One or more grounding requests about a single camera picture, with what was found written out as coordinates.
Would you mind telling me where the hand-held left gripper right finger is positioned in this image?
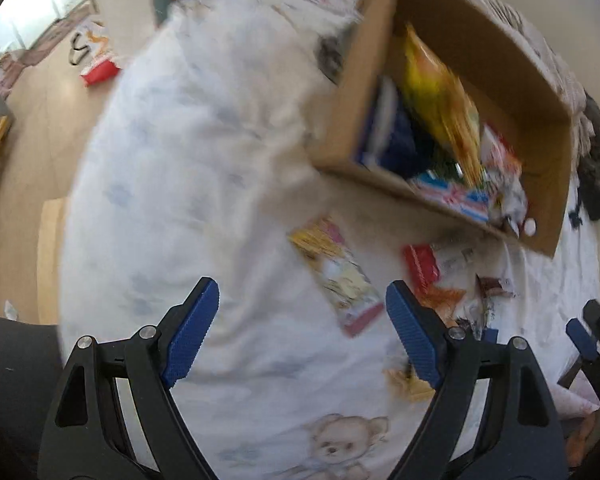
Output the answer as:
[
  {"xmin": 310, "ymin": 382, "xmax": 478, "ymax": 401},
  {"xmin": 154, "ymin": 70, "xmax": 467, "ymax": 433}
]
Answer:
[{"xmin": 385, "ymin": 280, "xmax": 568, "ymax": 480}]

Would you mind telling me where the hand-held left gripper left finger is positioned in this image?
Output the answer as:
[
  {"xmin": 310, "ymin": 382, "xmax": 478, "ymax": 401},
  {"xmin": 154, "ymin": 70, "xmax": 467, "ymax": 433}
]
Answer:
[{"xmin": 37, "ymin": 276, "xmax": 220, "ymax": 480}]

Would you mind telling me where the orange snack packet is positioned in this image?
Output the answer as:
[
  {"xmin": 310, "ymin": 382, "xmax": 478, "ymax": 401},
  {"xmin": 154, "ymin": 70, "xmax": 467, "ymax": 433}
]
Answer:
[{"xmin": 420, "ymin": 285, "xmax": 467, "ymax": 326}]

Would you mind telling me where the dark blue white snack packet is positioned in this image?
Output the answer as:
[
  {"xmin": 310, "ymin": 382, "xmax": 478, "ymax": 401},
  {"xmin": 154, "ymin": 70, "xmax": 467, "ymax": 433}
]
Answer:
[{"xmin": 455, "ymin": 300, "xmax": 501, "ymax": 346}]

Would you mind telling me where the red and white snack packet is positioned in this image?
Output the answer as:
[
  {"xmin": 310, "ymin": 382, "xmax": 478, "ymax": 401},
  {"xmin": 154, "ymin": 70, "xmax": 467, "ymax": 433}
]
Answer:
[{"xmin": 402, "ymin": 241, "xmax": 476, "ymax": 293}]

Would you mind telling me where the yellow and pink snack packet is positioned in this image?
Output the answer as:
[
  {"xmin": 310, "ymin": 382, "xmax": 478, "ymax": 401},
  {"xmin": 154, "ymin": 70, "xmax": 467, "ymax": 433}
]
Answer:
[{"xmin": 289, "ymin": 217, "xmax": 385, "ymax": 338}]

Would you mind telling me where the pink and blue snack packet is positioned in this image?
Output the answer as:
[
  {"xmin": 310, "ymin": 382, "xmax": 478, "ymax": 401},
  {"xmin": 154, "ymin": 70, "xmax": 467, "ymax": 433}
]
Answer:
[{"xmin": 410, "ymin": 170, "xmax": 491, "ymax": 223}]

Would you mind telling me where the small white snack packet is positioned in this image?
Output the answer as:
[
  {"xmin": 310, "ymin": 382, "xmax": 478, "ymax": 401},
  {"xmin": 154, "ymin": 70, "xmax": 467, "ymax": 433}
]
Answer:
[{"xmin": 490, "ymin": 180, "xmax": 537, "ymax": 238}]

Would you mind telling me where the brown cardboard box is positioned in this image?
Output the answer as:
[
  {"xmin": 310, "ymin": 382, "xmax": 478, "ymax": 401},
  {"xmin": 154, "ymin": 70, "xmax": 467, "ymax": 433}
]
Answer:
[{"xmin": 307, "ymin": 0, "xmax": 573, "ymax": 260}]

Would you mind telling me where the dark blue snack bag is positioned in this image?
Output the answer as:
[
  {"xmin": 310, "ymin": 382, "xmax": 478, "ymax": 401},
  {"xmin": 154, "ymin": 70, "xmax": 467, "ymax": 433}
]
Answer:
[{"xmin": 355, "ymin": 77, "xmax": 446, "ymax": 181}]

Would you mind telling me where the red and white snack bag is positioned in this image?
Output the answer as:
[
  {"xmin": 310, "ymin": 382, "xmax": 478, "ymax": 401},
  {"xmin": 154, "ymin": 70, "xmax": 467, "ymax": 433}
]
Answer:
[{"xmin": 480, "ymin": 125, "xmax": 523, "ymax": 196}]

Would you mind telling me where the yellow chip bag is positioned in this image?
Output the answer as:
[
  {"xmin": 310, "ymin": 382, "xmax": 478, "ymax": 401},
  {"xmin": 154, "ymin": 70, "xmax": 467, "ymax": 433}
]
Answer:
[{"xmin": 402, "ymin": 22, "xmax": 482, "ymax": 186}]

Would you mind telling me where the person's right hand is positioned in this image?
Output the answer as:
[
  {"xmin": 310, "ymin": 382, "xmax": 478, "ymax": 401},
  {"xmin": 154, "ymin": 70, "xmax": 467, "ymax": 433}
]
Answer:
[{"xmin": 565, "ymin": 407, "xmax": 600, "ymax": 468}]

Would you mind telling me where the pink printed blanket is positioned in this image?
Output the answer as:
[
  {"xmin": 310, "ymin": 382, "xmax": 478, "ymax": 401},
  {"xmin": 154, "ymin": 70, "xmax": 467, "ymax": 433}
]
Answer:
[{"xmin": 555, "ymin": 360, "xmax": 600, "ymax": 418}]

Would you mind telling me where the black cloth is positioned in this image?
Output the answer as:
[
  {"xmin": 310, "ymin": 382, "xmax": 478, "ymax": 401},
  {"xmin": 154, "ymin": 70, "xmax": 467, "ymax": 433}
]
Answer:
[{"xmin": 569, "ymin": 180, "xmax": 600, "ymax": 231}]

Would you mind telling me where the light wooden board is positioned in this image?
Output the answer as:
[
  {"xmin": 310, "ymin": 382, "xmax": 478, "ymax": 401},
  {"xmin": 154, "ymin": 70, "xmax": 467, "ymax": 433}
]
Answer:
[{"xmin": 36, "ymin": 199, "xmax": 71, "ymax": 326}]

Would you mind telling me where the white teddy print bedsheet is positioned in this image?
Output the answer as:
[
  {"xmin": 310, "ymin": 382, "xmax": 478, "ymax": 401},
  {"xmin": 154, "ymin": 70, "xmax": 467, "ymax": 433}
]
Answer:
[{"xmin": 60, "ymin": 0, "xmax": 600, "ymax": 480}]

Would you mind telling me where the red and white shopping bag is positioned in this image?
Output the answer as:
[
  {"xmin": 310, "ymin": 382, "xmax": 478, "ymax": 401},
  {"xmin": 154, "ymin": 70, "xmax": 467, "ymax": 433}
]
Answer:
[{"xmin": 70, "ymin": 20, "xmax": 122, "ymax": 88}]

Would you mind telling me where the patterned floor rug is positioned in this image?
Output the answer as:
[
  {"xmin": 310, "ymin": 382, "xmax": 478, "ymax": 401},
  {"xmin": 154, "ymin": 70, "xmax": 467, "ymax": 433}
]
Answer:
[{"xmin": 17, "ymin": 2, "xmax": 93, "ymax": 68}]

